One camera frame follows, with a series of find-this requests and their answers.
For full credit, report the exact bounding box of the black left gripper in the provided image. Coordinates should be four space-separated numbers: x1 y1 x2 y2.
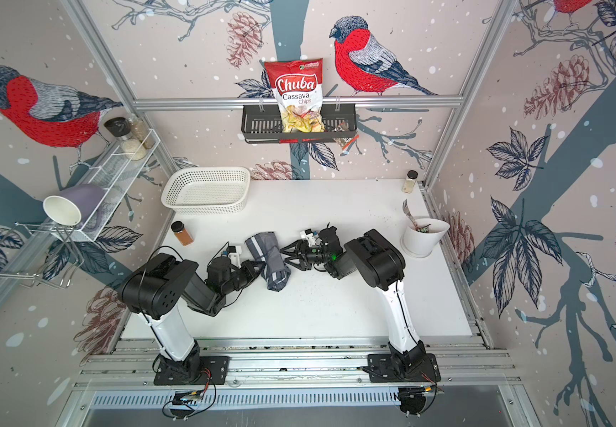
221 260 267 297

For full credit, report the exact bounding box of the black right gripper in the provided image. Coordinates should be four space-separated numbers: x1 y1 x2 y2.
281 242 331 272

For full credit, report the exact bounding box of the grey plaid pillowcase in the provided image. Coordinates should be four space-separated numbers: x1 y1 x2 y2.
245 231 291 292

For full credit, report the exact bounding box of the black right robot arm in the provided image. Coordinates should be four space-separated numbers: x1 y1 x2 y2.
279 226 427 379

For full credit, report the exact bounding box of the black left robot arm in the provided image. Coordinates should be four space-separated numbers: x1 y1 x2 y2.
117 254 266 376

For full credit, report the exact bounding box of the brown spice jar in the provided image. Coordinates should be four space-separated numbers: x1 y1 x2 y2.
171 221 194 247

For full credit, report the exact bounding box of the white plastic basket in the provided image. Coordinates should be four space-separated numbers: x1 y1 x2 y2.
161 167 251 215

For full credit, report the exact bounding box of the metal spoon in cup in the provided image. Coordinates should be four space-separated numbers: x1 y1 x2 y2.
402 199 419 230

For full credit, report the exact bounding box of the white utensil cup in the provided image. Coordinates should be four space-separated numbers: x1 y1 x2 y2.
401 216 450 258

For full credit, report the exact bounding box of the small glass spice bottle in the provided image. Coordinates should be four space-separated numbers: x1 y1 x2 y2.
402 170 418 194

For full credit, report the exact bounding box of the lilac and white mug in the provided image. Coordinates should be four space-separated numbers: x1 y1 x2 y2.
43 184 106 227

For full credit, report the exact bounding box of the red Chuba chips bag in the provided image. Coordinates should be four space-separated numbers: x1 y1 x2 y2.
264 59 325 133

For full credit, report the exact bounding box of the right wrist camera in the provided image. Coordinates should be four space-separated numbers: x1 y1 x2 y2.
300 229 320 247

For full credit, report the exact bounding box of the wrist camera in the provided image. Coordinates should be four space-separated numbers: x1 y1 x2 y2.
226 245 243 268
300 229 320 247

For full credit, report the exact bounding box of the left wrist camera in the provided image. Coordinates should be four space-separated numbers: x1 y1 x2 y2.
226 245 243 268

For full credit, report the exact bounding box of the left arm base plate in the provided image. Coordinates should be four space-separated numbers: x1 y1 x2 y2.
152 355 231 386

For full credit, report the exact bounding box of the black wire wall basket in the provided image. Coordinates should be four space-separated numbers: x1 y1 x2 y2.
241 104 357 143

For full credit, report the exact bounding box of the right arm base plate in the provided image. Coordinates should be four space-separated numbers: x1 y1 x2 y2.
362 353 441 384

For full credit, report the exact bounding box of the white wire wall shelf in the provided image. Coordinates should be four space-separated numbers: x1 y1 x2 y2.
63 129 161 242

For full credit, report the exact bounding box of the metal wire mug rack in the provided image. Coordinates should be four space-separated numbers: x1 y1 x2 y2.
0 222 88 289

